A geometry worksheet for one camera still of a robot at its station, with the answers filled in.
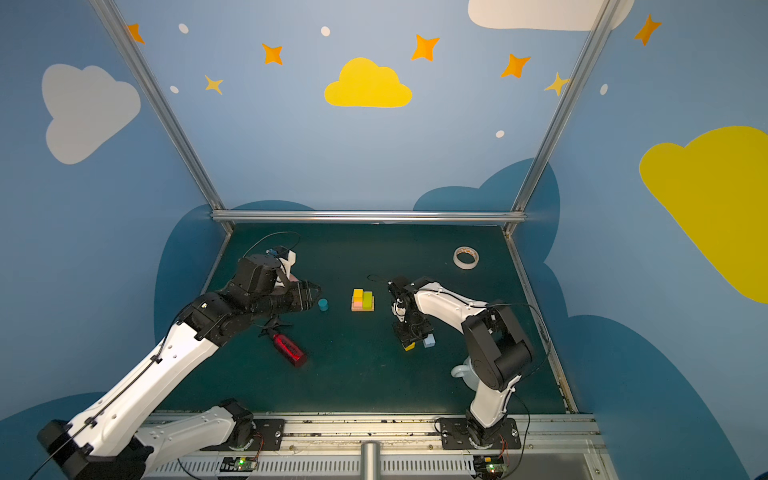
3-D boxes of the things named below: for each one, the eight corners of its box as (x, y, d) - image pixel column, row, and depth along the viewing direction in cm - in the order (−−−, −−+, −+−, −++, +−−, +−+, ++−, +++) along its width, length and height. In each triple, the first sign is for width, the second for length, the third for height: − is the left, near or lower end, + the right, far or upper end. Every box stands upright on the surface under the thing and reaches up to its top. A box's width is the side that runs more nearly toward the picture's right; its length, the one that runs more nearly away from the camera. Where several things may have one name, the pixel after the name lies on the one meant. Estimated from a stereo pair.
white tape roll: (455, 269, 112) (456, 265, 110) (451, 249, 118) (452, 246, 116) (480, 269, 112) (481, 266, 110) (475, 250, 118) (476, 246, 116)
